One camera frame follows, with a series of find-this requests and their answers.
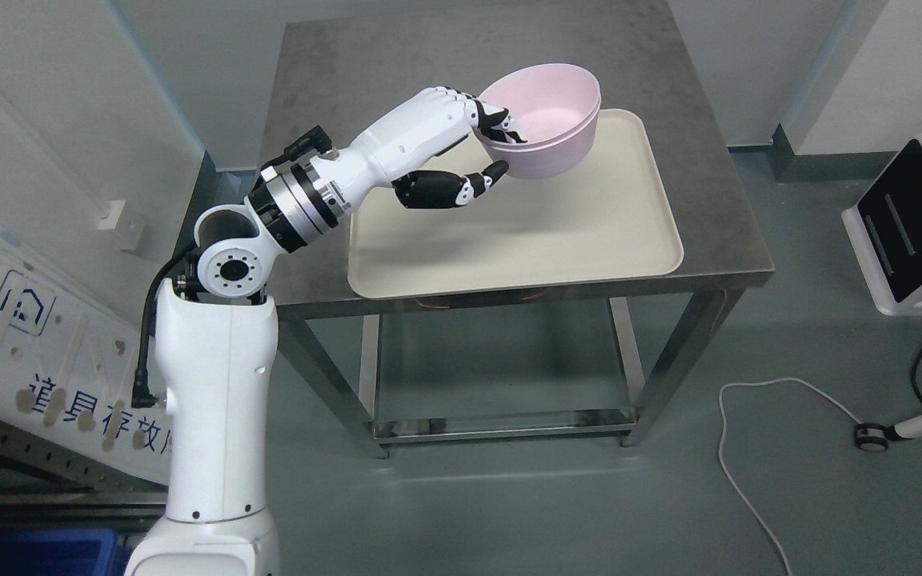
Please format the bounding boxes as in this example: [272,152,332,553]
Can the pink bowl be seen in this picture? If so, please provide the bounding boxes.
[479,108,600,180]
[477,63,603,150]

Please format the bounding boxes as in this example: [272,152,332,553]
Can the white device black screen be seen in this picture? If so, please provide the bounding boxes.
[841,134,922,316]

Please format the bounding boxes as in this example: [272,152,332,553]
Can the white stand leg with caster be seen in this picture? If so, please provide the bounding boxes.
[853,415,922,453]

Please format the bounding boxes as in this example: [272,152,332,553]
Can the white cable on floor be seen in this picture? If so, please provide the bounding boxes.
[718,364,922,576]

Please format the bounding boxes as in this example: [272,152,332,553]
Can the cream plastic tray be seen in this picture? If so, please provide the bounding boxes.
[347,109,684,300]

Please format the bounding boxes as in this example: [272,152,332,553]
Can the blue bin far left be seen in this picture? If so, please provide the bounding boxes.
[0,529,131,575]

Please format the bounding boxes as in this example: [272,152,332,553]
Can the stainless steel table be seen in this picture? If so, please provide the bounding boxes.
[268,1,773,457]

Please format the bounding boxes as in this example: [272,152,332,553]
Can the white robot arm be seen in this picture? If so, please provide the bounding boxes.
[126,126,349,575]

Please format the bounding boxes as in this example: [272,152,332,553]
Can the white wall socket box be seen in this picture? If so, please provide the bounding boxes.
[96,200,146,253]

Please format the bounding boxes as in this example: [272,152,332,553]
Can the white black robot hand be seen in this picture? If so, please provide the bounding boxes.
[314,86,527,213]

